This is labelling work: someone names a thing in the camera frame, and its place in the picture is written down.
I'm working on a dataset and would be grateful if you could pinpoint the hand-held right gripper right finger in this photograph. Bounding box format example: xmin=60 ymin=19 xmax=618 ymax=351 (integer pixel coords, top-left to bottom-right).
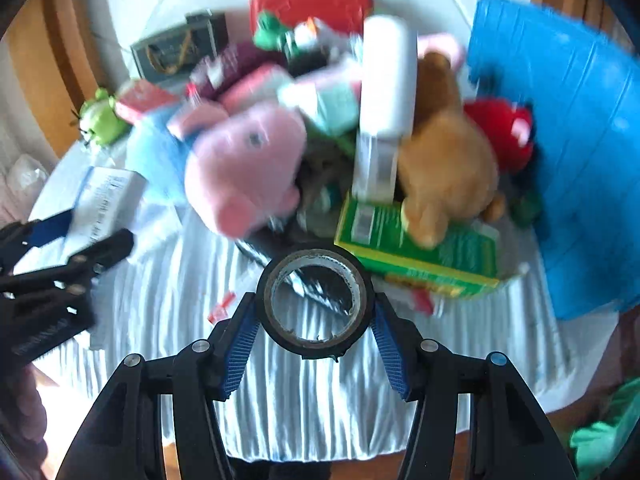
xmin=370 ymin=302 xmax=571 ymax=480

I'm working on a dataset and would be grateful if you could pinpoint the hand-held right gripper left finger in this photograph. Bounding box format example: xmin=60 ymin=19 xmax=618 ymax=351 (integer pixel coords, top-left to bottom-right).
xmin=55 ymin=291 xmax=261 ymax=480

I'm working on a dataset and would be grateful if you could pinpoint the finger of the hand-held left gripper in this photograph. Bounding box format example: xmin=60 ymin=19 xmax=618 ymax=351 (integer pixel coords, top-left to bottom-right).
xmin=0 ymin=228 xmax=136 ymax=307
xmin=0 ymin=209 xmax=76 ymax=267

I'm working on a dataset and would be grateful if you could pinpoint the white box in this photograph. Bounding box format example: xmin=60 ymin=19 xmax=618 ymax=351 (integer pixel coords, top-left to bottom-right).
xmin=70 ymin=166 xmax=146 ymax=248

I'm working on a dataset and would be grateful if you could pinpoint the black tape roll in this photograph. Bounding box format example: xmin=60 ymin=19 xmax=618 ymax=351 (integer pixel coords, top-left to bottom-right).
xmin=256 ymin=247 xmax=375 ymax=361

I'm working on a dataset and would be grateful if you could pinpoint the pink box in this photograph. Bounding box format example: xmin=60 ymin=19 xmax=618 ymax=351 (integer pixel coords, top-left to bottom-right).
xmin=115 ymin=80 xmax=178 ymax=123

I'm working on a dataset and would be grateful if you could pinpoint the pig plush with blue body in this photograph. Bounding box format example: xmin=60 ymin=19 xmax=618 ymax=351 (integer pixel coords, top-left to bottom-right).
xmin=125 ymin=100 xmax=308 ymax=238

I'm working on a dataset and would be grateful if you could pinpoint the mint and pink packet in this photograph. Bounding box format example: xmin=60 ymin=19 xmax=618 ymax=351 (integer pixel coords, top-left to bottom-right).
xmin=277 ymin=57 xmax=363 ymax=133

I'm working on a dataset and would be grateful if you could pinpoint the white cylindrical bottle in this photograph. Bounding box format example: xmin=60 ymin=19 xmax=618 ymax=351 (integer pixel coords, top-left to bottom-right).
xmin=352 ymin=15 xmax=420 ymax=201

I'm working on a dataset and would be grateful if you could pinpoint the blue plastic storage crate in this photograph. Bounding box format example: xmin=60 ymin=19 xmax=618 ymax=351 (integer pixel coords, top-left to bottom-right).
xmin=467 ymin=0 xmax=640 ymax=321

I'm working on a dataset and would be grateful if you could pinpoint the person's left forearm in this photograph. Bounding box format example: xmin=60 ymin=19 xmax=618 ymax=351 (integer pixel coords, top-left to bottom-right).
xmin=0 ymin=365 xmax=48 ymax=466

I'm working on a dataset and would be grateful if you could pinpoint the white plastic bag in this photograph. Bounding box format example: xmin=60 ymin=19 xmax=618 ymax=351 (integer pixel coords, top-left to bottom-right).
xmin=5 ymin=154 xmax=51 ymax=201

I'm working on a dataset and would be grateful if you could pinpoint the light blue tablecloth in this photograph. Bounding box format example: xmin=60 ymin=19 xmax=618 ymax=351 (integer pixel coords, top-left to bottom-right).
xmin=27 ymin=135 xmax=621 ymax=461

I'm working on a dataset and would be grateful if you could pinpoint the green carton box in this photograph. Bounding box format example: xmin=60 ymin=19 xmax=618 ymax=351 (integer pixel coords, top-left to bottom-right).
xmin=334 ymin=195 xmax=501 ymax=301

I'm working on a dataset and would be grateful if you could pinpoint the green frog plush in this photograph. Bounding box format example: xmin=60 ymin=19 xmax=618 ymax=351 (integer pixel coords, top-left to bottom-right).
xmin=75 ymin=87 xmax=128 ymax=148

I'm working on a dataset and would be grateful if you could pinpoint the brown bear plush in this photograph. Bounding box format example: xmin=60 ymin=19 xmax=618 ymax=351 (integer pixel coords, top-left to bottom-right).
xmin=397 ymin=52 xmax=506 ymax=248

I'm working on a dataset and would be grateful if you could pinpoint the dark gift box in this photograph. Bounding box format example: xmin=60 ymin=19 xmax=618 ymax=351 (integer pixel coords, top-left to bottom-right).
xmin=131 ymin=10 xmax=230 ymax=81

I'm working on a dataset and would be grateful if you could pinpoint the green cloth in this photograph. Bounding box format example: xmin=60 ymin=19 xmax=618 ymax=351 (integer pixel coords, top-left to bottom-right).
xmin=570 ymin=380 xmax=640 ymax=480

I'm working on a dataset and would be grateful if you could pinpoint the maroon printed cloth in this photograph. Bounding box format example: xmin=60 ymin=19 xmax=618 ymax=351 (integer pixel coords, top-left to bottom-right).
xmin=190 ymin=40 xmax=288 ymax=98

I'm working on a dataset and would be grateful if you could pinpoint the red plush toy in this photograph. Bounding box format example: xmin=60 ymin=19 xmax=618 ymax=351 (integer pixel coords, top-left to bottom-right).
xmin=462 ymin=100 xmax=538 ymax=173

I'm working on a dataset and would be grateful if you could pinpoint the green dinosaur plush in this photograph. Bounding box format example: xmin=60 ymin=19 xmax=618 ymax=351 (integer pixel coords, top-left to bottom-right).
xmin=252 ymin=12 xmax=296 ymax=51

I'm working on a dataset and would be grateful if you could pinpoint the white bird plush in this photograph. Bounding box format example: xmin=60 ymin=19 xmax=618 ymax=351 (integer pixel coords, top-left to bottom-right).
xmin=290 ymin=17 xmax=346 ymax=53

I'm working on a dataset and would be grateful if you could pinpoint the pink pig plush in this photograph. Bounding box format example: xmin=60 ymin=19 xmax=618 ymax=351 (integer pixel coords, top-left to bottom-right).
xmin=415 ymin=32 xmax=468 ymax=68

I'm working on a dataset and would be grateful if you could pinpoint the red toy suitcase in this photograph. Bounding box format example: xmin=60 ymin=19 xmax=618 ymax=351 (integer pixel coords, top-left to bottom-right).
xmin=250 ymin=0 xmax=375 ymax=43

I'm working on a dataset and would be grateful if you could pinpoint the curved wooden frame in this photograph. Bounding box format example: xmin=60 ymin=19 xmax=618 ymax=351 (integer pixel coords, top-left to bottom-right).
xmin=5 ymin=0 xmax=108 ymax=161

